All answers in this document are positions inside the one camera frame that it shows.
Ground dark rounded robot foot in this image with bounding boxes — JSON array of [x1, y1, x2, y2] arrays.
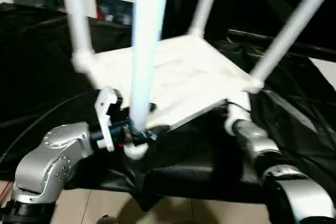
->
[[98, 215, 119, 224]]

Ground white plastic table top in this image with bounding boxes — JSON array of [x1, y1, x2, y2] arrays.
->
[[72, 35, 265, 162]]

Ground white flat board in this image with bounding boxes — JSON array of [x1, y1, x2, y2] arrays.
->
[[313, 57, 336, 86]]

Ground black mat cloth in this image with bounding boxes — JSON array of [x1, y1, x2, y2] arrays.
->
[[0, 2, 336, 213]]

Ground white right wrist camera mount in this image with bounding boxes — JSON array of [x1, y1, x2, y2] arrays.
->
[[224, 95, 252, 137]]

